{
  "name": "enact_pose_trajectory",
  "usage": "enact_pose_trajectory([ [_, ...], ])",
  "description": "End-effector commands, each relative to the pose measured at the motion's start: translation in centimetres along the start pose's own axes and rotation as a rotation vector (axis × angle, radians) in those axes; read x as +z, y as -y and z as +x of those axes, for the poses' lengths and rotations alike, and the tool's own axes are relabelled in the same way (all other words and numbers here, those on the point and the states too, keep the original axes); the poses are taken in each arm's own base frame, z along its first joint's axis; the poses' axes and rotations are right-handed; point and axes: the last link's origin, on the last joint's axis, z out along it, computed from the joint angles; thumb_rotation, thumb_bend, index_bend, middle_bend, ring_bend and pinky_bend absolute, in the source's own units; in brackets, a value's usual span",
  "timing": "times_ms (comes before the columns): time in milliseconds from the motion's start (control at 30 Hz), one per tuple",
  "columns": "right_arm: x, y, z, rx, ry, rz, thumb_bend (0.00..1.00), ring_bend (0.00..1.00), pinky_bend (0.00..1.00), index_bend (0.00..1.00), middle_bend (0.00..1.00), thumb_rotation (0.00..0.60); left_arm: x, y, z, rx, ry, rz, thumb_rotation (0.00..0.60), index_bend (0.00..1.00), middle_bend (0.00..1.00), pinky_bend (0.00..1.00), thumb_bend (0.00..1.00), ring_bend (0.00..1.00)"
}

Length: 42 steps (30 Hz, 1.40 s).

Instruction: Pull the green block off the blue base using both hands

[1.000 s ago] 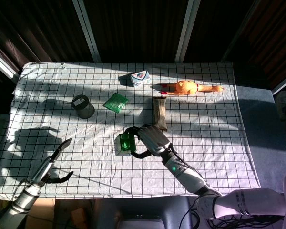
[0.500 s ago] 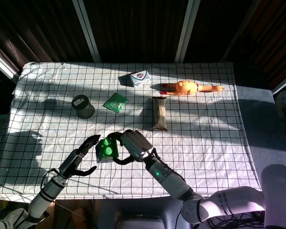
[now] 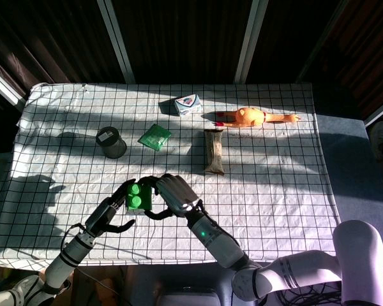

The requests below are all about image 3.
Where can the white blue soap box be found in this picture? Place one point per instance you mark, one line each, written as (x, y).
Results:
(188, 104)

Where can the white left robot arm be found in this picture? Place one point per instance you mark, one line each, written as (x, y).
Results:
(64, 261)

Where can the green toy block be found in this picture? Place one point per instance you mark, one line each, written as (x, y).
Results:
(140, 199)

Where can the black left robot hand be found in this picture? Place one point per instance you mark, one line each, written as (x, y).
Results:
(103, 213)

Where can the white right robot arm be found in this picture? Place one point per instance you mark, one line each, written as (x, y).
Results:
(306, 267)

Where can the orange rubber chicken toy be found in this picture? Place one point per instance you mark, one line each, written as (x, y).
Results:
(249, 117)

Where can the brown snack bar wrapper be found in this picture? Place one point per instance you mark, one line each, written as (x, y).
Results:
(214, 153)

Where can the white black grid tablecloth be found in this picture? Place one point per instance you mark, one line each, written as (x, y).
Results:
(258, 191)

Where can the green foil packet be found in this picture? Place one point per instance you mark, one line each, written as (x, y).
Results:
(154, 137)

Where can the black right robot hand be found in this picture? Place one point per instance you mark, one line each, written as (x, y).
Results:
(175, 194)

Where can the white window frame post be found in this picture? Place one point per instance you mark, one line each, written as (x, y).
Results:
(250, 41)
(116, 41)

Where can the black mesh pen cup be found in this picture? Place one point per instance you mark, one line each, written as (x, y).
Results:
(110, 143)

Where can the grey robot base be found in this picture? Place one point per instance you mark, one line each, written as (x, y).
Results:
(188, 298)

